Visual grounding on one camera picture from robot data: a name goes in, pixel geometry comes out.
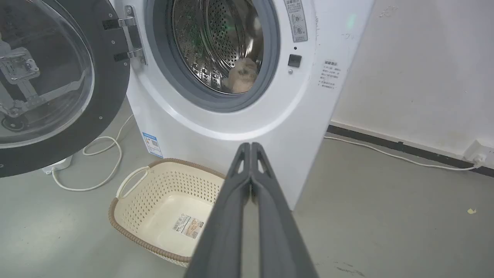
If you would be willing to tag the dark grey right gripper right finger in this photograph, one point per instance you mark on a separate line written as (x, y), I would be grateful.
(278, 235)

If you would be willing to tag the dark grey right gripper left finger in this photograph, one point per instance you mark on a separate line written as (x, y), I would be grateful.
(222, 231)

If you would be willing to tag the white front-load washing machine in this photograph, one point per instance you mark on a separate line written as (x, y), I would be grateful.
(301, 100)

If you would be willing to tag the round washer door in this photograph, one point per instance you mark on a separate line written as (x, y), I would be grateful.
(112, 88)

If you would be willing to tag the cream perforated laundry basket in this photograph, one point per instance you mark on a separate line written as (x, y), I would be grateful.
(166, 208)

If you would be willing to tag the beige plush toy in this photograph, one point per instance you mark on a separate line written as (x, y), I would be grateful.
(242, 76)

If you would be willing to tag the white power strip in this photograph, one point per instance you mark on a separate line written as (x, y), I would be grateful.
(58, 165)

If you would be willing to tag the small yellow paper scrap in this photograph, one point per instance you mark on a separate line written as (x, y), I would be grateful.
(471, 211)

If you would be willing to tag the white wall socket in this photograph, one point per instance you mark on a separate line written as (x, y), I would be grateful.
(479, 154)

